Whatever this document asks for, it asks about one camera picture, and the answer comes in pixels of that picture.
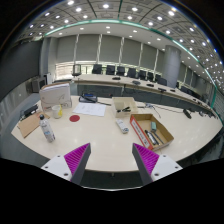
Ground long curved conference desk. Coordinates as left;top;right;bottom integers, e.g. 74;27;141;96
71;73;214;116

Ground row of black office chairs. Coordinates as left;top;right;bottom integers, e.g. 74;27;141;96
71;63;204;101

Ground small black handheld device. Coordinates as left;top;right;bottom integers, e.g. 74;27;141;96
182;108;193;120

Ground black desk device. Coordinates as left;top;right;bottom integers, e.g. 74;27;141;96
78;92;99;104

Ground flat round red coaster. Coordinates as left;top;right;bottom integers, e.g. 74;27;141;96
68;114;81;123

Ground clear plastic water bottle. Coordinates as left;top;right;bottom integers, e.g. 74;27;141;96
38;114;57;144

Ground white cup with yellow handle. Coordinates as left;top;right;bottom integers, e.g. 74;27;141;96
51;104;64;120

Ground small open white box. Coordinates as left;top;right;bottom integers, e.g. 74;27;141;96
111;96;139;118

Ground black marker pen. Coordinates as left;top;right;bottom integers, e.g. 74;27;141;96
144;129;158;146

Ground white printed paper sheet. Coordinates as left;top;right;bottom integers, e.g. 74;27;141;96
72;101;107;118

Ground brown kraft paper envelope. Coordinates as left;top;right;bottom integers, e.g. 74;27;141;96
17;110;51;139

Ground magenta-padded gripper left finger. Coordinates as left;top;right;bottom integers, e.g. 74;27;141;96
40;142;92;186

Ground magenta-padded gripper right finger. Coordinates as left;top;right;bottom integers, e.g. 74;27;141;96
131;142;184;186

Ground grey box monitor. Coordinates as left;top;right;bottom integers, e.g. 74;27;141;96
30;77;47;94

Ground group of ceiling lights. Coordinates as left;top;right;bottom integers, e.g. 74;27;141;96
23;0;224;88

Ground white remote control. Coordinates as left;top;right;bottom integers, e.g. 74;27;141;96
115;118;130;135

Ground small black tool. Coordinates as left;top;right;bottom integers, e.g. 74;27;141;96
116;106;132;113

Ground white cardboard paper box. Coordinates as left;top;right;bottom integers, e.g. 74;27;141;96
39;82;73;112

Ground black cable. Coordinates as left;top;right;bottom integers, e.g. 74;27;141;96
96;100;112;107

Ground flat black electronic device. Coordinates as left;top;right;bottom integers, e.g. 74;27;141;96
20;104;40;119

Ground open brown and red carton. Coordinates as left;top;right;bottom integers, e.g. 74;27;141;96
129;113;175;151

